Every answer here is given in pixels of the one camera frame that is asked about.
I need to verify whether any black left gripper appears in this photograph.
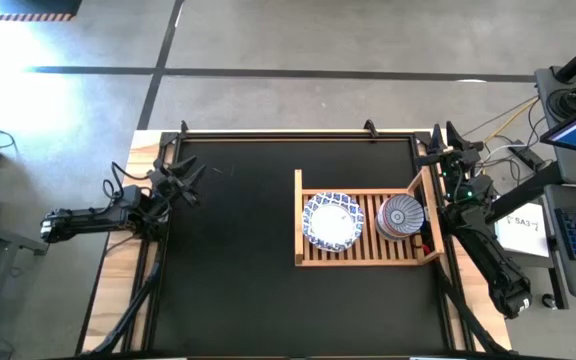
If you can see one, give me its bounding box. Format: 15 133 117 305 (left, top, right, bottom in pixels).
148 154 209 217

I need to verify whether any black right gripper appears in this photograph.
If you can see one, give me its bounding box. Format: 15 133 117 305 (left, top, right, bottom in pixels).
415 119 493 206

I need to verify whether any grey blue patterned plate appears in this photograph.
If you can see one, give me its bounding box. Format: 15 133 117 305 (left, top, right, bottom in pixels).
378 193 426 237

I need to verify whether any blue white patterned paper bowl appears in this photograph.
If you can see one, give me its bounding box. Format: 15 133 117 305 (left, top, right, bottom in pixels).
301 191 366 253

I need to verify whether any wooden slatted shelf rack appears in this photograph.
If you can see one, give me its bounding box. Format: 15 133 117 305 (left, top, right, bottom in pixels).
293 162 445 268

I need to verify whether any black power strip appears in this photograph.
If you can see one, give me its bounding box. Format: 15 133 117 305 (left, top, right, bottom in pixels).
510 139 545 170

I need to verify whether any black table mat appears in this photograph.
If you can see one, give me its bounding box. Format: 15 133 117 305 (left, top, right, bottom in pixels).
165 137 449 354

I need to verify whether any black metal support bar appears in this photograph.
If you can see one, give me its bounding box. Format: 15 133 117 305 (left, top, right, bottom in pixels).
487 162 565 224

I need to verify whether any white paper sheet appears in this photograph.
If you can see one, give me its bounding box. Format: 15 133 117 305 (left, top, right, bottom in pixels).
494 202 552 259

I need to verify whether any black floor mat striped edge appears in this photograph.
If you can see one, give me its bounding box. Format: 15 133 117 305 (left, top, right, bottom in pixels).
0 0 83 22

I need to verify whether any yellow cable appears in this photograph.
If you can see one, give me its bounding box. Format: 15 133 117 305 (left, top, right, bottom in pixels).
462 97 540 151

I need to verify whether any coiled black cable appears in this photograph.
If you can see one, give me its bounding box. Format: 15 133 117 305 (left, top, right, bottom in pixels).
546 87 576 120

